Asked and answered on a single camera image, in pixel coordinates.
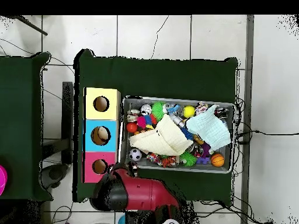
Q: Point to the cream knitted cloth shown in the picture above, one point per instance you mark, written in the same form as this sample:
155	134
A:
163	137

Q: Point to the colourful patterned white cloth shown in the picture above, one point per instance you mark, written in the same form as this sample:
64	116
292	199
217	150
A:
201	108

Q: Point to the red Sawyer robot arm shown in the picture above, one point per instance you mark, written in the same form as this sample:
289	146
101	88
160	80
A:
149	193

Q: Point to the silver mesh bin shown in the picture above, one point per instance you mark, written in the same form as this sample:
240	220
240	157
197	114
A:
144	163

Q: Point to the wooden box with three holes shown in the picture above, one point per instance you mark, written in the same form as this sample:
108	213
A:
109	112

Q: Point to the pink blue red spiky toy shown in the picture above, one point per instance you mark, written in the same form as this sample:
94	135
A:
146	120

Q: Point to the green spiky ball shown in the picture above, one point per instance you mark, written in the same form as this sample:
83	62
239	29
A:
158	110
188	159

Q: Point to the red ball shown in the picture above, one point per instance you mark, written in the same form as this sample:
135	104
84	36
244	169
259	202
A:
132	127

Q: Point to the small soccer ball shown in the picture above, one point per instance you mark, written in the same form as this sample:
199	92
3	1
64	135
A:
135	155

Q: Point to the yellow ball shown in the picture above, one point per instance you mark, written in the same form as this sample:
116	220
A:
189	111

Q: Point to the tiger striped toy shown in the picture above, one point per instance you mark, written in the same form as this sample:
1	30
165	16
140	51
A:
169	161

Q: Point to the dark green tablecloth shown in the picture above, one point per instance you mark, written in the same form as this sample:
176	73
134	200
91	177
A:
163	77

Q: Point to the mint knitted cloth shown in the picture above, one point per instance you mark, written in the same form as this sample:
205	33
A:
210	130

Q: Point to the small orange basketball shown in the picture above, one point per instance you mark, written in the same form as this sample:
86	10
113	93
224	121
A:
217	160

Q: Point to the light blue floor object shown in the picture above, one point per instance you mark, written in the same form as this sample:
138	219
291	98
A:
121	220

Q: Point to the grey rounded floor object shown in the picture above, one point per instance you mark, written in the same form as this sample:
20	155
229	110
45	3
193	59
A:
55	175

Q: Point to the dark green side table cloth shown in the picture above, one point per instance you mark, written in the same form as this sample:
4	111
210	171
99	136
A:
21	116

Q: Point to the black rod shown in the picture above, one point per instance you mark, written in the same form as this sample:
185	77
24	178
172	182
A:
32	25

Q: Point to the pink ball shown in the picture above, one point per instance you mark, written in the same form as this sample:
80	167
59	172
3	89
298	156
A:
2	179

